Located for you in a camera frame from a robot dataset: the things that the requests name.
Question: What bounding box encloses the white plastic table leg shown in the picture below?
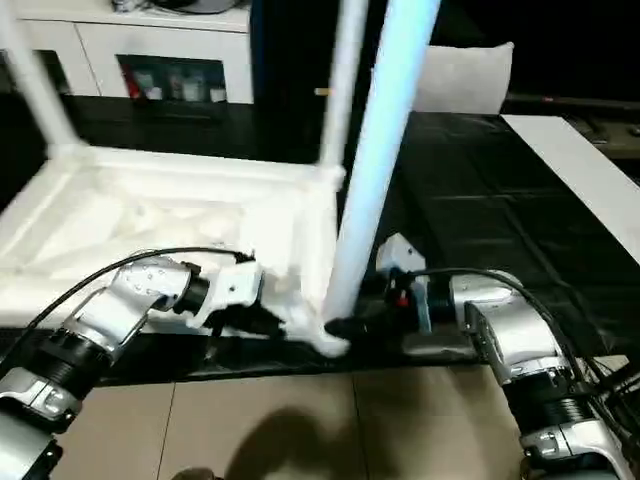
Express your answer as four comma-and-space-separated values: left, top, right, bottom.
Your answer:
317, 0, 372, 182
324, 0, 444, 324
0, 0, 77, 157

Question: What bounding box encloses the white flat board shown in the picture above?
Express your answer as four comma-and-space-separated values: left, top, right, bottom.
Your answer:
501, 114, 640, 254

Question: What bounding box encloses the black metal table leg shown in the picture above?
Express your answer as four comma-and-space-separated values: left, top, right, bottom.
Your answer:
584, 362, 640, 401

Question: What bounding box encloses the white pillow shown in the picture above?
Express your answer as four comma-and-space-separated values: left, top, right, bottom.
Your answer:
409, 42, 515, 114

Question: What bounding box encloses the black box with gold label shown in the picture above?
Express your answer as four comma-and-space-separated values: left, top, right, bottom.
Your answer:
249, 0, 391, 151

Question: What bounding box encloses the dark low bench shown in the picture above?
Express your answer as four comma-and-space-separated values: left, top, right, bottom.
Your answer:
504, 92, 640, 159

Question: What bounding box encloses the white glass-door cabinet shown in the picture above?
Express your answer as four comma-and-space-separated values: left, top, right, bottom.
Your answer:
14, 0, 254, 106

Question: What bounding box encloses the grey round pot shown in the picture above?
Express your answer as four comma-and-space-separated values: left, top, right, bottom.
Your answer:
154, 0, 246, 14

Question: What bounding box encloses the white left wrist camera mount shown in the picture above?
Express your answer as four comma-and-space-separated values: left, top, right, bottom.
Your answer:
183, 264, 265, 332

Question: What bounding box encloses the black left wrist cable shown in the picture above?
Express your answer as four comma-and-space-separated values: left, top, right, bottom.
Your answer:
0, 247, 257, 351

